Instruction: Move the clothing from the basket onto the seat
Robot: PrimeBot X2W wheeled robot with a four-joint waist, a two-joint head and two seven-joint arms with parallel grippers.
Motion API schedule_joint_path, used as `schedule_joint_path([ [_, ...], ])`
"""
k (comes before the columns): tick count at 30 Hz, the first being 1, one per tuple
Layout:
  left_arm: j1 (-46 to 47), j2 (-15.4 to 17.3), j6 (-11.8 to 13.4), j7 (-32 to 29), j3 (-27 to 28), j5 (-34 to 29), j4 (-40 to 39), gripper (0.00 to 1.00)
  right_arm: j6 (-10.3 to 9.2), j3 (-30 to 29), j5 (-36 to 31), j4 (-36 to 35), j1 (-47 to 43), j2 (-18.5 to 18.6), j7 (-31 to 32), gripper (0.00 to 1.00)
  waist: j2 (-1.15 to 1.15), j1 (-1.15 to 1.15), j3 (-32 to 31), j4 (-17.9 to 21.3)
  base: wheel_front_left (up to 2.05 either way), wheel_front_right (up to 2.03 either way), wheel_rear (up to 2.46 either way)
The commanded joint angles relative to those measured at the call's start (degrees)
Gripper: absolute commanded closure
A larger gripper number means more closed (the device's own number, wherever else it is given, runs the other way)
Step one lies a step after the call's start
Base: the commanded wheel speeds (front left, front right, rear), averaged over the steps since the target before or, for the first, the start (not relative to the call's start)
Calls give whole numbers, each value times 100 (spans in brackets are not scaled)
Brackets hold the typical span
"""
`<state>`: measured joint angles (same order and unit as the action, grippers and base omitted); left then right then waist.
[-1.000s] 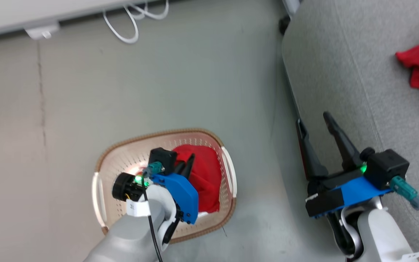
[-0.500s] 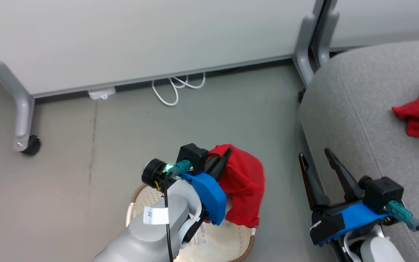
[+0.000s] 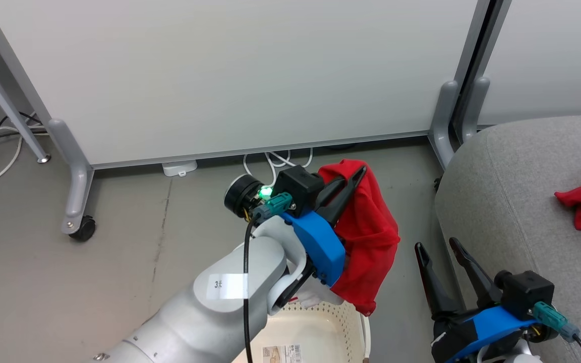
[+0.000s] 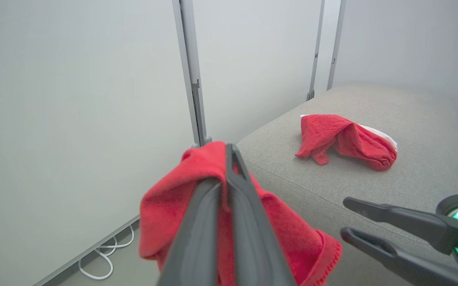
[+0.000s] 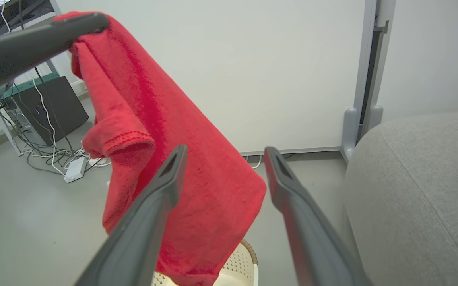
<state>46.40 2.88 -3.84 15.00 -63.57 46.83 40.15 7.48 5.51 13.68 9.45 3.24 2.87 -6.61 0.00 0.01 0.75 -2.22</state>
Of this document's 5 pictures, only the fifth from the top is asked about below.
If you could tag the grey partition foot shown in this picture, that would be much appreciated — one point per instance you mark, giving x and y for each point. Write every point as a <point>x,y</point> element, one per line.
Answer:
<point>350,131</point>
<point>373,119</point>

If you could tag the white power adapter box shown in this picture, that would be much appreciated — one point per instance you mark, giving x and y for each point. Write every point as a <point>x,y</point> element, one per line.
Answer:
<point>75,170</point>

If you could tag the plain red t-shirt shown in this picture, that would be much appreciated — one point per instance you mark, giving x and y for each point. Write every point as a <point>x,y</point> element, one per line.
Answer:
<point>153,119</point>

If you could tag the beige plastic laundry basket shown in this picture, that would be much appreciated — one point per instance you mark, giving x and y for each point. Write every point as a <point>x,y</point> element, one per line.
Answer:
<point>241,266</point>

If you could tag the black computer tower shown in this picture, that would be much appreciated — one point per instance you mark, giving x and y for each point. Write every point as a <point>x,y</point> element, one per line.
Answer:
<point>54,111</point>

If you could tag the large white partition panel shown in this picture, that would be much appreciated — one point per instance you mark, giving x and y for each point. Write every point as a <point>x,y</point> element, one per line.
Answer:
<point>253,71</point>

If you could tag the grey fabric sofa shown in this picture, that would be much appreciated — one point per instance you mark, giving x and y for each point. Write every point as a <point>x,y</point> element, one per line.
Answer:
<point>420,206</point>

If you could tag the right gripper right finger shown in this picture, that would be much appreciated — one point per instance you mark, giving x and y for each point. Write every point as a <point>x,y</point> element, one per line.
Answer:
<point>312,230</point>

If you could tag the metal frame desk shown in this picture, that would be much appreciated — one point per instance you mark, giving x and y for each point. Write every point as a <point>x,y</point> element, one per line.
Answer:
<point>14,12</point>

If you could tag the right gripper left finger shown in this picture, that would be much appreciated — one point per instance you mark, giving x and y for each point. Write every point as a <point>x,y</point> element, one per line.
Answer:
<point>145,222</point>

